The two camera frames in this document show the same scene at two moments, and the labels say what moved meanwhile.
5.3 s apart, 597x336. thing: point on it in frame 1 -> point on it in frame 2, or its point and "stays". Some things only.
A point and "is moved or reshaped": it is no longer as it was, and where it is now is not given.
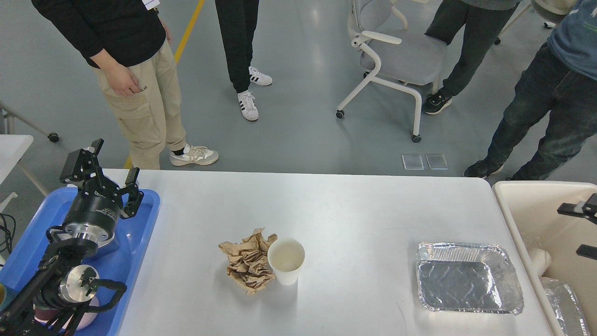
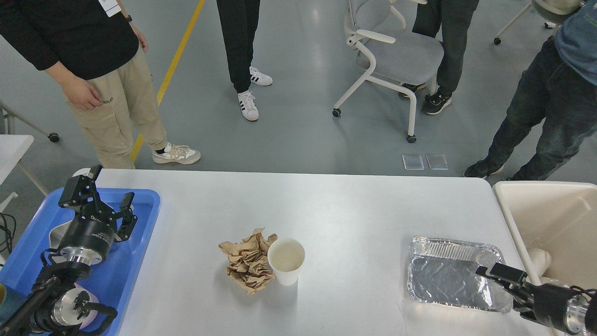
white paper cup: [286, 256] stays
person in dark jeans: [561, 78] stays
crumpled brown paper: [248, 264] stays
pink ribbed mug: [46, 316] is moved or reshaped
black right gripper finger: [586, 251] -> [563, 307]
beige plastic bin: [529, 211] stays
